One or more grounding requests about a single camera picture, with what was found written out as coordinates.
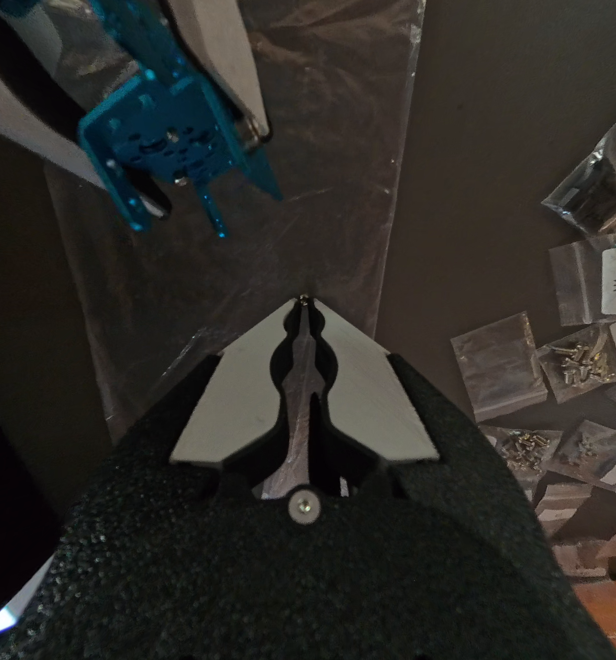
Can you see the large clear plastic bag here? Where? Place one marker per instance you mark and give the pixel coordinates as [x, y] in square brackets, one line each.
[328, 154]

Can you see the dark grey desk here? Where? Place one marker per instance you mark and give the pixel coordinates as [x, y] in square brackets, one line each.
[468, 154]

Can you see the pile of small screw bags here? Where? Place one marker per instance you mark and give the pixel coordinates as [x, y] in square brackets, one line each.
[498, 366]

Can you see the person's black clothing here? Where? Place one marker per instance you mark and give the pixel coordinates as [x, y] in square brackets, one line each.
[8, 490]

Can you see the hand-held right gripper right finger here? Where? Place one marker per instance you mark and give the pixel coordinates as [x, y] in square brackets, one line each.
[375, 412]

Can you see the orange cardboard box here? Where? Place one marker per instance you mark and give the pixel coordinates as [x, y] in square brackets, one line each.
[607, 613]

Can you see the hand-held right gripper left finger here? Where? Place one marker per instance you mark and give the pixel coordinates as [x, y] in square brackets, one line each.
[225, 412]

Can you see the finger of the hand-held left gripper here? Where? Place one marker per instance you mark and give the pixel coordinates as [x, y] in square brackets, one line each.
[29, 108]
[220, 46]

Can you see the blue metal bracket assembly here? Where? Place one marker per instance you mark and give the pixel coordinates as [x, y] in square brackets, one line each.
[148, 129]

